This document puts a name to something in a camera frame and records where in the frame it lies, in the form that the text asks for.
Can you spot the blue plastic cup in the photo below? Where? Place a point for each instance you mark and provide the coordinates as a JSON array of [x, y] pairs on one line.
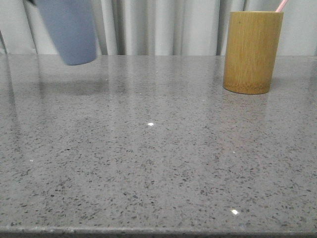
[[70, 25]]

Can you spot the grey pleated curtain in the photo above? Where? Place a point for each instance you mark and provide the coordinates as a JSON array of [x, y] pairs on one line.
[[133, 27]]

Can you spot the bamboo cylinder holder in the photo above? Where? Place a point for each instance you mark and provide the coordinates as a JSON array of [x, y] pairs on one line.
[[252, 43]]

